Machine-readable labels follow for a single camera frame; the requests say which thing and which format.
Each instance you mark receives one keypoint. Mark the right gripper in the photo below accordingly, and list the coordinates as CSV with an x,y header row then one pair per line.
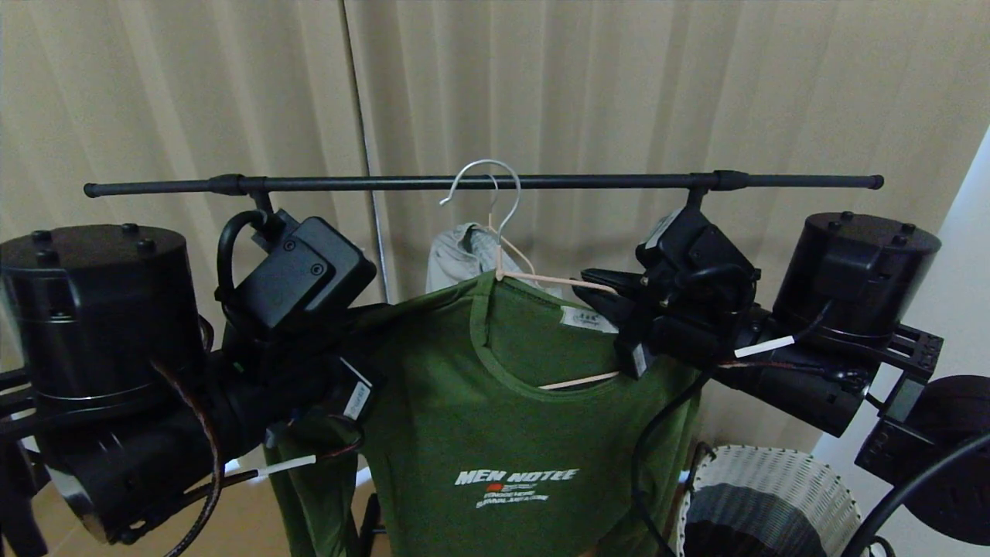
x,y
735,348

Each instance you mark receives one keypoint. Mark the beige curtain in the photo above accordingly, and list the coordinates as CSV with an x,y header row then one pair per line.
x,y
619,77

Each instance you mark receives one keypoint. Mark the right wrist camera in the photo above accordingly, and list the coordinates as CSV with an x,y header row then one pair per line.
x,y
696,247

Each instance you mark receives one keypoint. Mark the white laundry basket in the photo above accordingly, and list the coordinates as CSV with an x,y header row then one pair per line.
x,y
773,480

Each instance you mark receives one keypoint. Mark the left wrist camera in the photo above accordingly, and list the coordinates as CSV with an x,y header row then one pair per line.
x,y
302,271

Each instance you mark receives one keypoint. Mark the green garment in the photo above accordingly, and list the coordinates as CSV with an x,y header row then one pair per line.
x,y
464,425

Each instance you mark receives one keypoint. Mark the pale grey shorts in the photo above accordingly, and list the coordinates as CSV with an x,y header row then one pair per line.
x,y
456,255

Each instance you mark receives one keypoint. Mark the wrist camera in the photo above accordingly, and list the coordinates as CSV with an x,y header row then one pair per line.
x,y
696,247
302,271

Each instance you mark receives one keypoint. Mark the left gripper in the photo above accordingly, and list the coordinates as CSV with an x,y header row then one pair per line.
x,y
232,410

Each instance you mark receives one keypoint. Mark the pink clothes hanger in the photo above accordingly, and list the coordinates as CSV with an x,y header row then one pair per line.
x,y
500,267
517,251

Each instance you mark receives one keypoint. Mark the black clothes rack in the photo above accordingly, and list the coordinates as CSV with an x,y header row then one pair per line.
x,y
387,183

